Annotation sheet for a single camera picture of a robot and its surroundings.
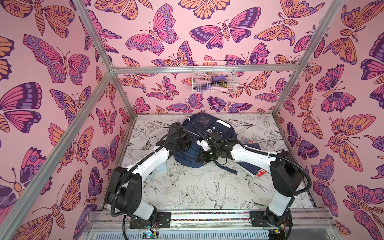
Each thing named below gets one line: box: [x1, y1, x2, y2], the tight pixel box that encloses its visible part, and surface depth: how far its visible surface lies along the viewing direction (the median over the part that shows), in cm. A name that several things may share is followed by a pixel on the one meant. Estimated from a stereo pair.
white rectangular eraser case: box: [156, 161, 168, 173], surface depth 91 cm
